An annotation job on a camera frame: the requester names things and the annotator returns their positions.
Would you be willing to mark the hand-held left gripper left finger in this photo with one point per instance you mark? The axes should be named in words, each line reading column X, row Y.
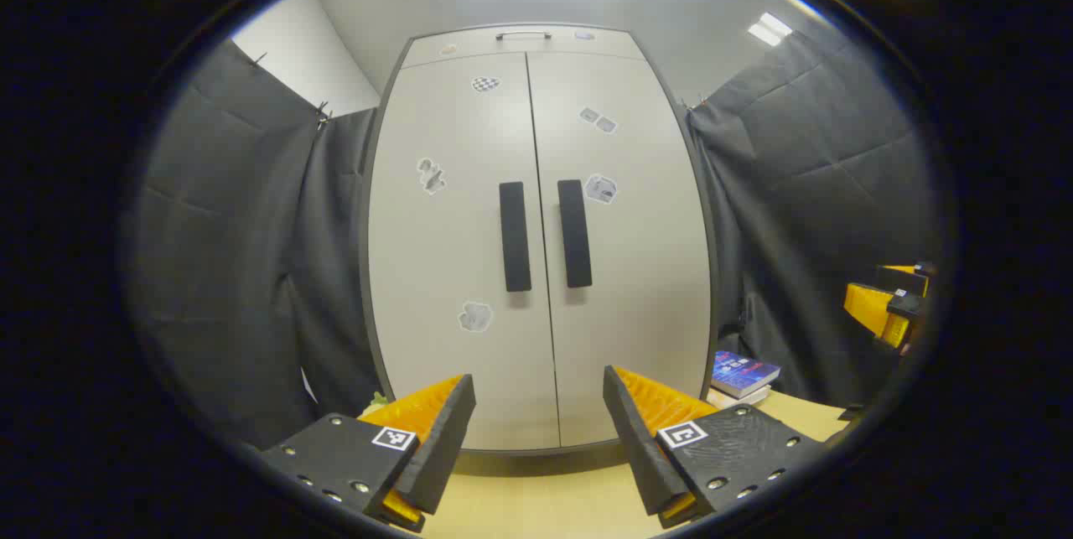
column 444, row 447

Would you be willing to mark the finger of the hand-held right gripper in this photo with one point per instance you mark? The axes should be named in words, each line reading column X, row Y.
column 868, row 308
column 901, row 277

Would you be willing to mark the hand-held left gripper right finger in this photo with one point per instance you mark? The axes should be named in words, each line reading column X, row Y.
column 637, row 455

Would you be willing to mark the white double-door shoe cabinet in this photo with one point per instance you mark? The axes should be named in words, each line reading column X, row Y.
column 715, row 287

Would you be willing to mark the white cabinet door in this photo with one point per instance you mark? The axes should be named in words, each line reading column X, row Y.
column 645, row 271
column 436, row 254

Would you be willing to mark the pale green object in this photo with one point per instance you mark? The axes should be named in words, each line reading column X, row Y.
column 375, row 403

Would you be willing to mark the small black table clamp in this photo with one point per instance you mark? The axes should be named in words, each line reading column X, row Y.
column 851, row 413

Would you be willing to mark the white book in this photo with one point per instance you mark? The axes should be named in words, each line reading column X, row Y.
column 729, row 399

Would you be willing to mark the black backdrop cloth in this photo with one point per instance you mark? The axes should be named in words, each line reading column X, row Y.
column 235, row 229
column 821, row 187

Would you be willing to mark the blue book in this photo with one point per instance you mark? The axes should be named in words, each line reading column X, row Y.
column 744, row 373

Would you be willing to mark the small ceiling light panel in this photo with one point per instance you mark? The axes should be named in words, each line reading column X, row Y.
column 769, row 28

